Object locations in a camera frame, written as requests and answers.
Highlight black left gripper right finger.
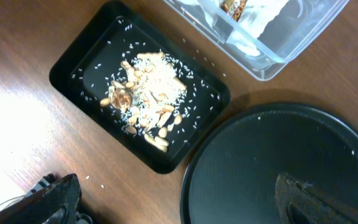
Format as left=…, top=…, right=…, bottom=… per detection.
left=275, top=172, right=358, bottom=224

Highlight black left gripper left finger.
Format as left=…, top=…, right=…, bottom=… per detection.
left=0, top=174, right=81, bottom=224

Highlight food scraps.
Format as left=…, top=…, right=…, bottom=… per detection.
left=99, top=51, right=187, bottom=152

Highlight white paper napkin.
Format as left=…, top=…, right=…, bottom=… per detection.
left=181, top=0, right=288, bottom=57

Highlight gold snack wrapper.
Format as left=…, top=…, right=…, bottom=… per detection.
left=220, top=0, right=247, bottom=21

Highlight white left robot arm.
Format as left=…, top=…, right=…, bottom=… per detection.
left=0, top=169, right=358, bottom=223

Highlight black rectangular waste bin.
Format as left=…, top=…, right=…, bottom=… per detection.
left=50, top=1, right=230, bottom=174

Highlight clear plastic waste bin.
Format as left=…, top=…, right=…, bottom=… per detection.
left=165, top=0, right=349, bottom=81

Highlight round black tray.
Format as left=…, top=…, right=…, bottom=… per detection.
left=180, top=103, right=358, bottom=223

